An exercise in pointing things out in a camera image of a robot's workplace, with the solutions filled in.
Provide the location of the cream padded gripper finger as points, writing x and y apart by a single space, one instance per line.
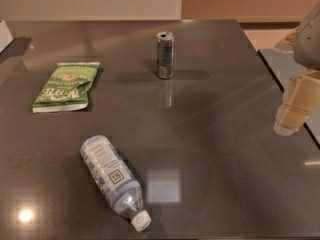
287 121
305 97

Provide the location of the blue plastic water bottle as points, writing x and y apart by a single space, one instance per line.
115 180

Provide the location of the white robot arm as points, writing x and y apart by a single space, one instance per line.
304 41

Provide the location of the silver redbull can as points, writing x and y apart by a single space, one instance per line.
165 54

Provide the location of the green chip bag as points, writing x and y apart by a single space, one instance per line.
67 88

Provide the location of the white box at edge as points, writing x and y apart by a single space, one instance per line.
5 35

